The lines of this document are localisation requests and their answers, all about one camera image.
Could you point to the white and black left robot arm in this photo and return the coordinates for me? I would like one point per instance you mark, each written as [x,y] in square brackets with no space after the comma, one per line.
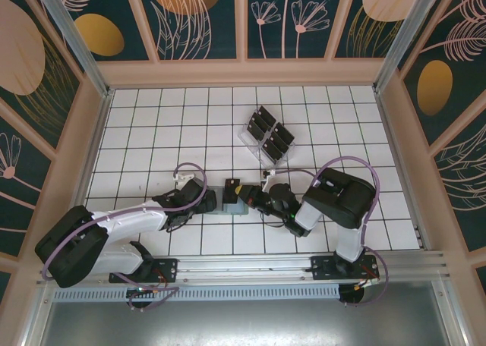
[133,219]

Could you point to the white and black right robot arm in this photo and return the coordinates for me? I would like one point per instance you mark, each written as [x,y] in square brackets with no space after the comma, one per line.
[351,243]

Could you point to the mint green card holder wallet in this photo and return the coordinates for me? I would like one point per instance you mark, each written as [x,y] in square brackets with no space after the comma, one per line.
[237,210]

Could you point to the left arm's black base plate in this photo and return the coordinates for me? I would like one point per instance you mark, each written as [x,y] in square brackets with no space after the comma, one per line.
[169,266]

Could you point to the clear acrylic tiered card rack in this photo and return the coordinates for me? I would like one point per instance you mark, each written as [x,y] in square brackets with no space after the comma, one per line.
[258,152]

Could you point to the grey metal panel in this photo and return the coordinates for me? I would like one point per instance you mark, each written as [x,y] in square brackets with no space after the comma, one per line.
[243,323]

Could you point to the black credit card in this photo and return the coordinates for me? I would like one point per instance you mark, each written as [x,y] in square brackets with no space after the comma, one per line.
[279,140]
[262,121]
[267,114]
[255,130]
[284,131]
[272,149]
[231,192]

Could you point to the aluminium mounting rail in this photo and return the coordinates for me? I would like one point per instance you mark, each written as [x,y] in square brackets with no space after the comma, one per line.
[243,264]

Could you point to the aluminium frame post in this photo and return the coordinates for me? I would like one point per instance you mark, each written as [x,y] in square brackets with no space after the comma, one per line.
[406,38]
[74,38]

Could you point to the right arm's black base plate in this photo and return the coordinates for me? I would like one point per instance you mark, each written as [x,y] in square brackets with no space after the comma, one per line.
[320,266]

